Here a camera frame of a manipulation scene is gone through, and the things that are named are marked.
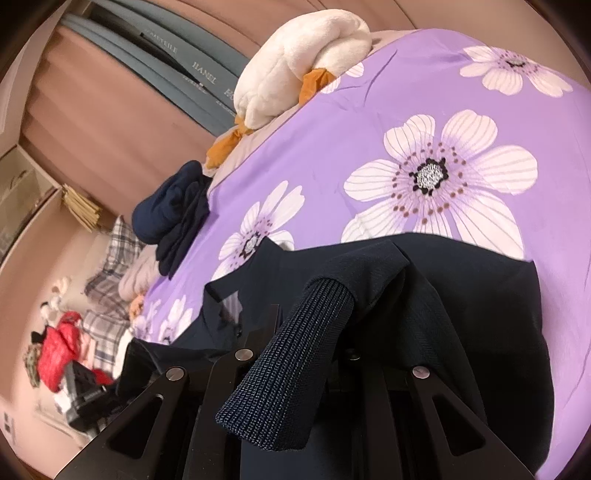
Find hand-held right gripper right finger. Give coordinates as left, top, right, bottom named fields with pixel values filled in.
left=323, top=348, right=536, bottom=480

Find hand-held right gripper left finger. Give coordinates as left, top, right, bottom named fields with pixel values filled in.
left=55, top=304, right=283, bottom=480

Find navy knit sweater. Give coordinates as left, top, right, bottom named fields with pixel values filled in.
left=115, top=233, right=555, bottom=480

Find red puffer jacket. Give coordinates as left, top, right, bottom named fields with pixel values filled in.
left=37, top=310, right=114, bottom=393

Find patterned cloth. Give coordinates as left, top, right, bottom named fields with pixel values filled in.
left=23, top=344, right=43, bottom=388

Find white soft toy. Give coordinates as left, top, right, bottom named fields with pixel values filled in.
left=46, top=276, right=73, bottom=311

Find beige pillow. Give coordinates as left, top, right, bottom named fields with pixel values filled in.
left=117, top=249, right=162, bottom=301

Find grey plaid cloth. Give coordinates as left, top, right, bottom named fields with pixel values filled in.
left=83, top=215, right=148, bottom=370

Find stack of wooden boards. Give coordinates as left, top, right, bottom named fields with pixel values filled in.
left=60, top=184, right=105, bottom=232

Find folded navy garment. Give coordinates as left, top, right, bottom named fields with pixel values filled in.
left=131, top=159, right=213, bottom=280

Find beige cabinet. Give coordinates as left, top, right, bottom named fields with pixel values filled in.
left=0, top=143, right=63, bottom=259

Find purple floral bed sheet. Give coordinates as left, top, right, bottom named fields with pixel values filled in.
left=131, top=28, right=591, bottom=480

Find grey-blue printed panels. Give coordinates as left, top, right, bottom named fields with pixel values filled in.
left=60, top=0, right=259, bottom=137

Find white plush duck toy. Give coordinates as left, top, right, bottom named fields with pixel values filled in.
left=203, top=9, right=375, bottom=171

